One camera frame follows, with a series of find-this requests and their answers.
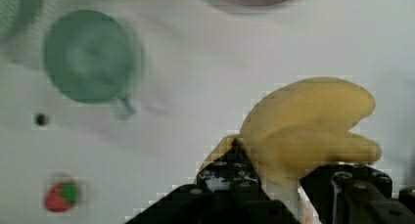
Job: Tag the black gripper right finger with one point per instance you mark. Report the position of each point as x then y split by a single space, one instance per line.
357 194

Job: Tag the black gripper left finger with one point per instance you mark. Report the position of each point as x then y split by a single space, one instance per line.
227 191

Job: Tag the yellow peeled toy banana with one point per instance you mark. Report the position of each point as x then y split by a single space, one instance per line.
302 126

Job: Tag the green mug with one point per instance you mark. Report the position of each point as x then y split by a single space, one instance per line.
93 58

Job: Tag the red toy strawberry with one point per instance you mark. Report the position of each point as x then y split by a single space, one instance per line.
62 197

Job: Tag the green perforated colander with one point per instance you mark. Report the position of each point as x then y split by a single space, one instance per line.
16 16

